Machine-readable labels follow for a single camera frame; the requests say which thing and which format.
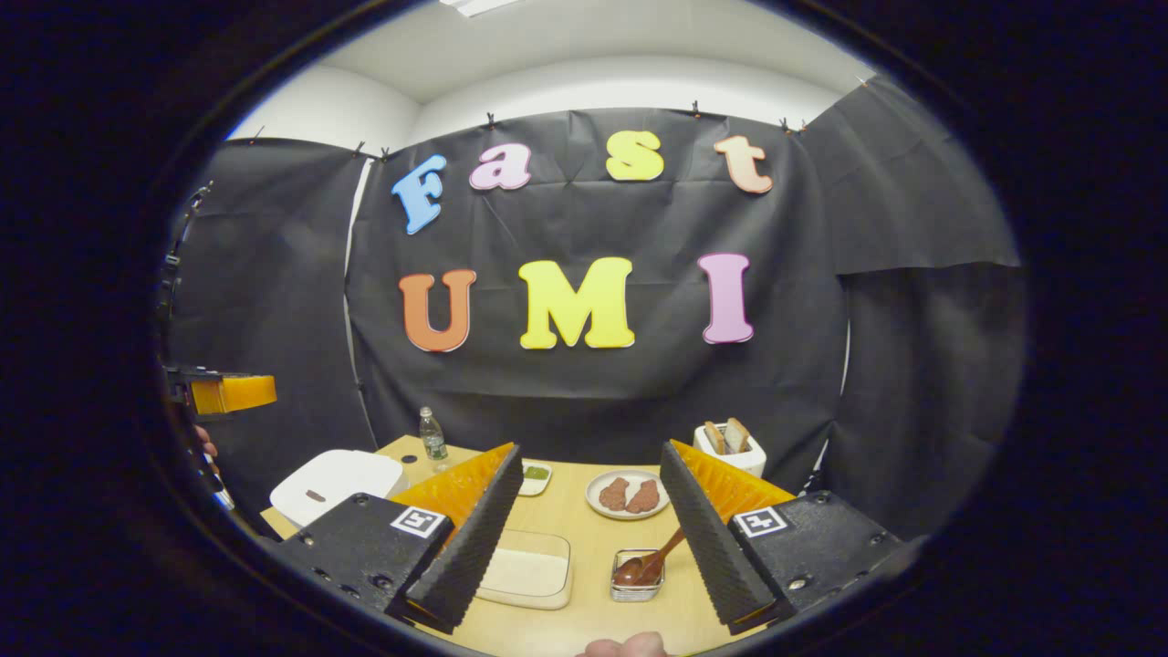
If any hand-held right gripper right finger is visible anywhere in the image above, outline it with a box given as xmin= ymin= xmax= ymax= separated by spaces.
xmin=659 ymin=439 xmax=904 ymax=637

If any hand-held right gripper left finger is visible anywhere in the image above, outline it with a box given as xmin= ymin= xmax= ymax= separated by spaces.
xmin=274 ymin=443 xmax=524 ymax=635

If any white rice cooker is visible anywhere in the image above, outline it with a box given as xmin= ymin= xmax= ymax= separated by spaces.
xmin=269 ymin=449 xmax=409 ymax=528

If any white round plate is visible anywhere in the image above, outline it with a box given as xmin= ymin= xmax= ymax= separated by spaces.
xmin=585 ymin=469 xmax=672 ymax=521

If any white toaster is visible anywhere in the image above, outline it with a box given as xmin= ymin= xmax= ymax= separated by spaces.
xmin=693 ymin=422 xmax=767 ymax=478

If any clear plastic water bottle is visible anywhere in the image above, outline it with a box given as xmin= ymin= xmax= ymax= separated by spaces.
xmin=419 ymin=407 xmax=450 ymax=466

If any black backdrop cloth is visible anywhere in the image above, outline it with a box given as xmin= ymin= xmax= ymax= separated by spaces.
xmin=164 ymin=78 xmax=1027 ymax=539

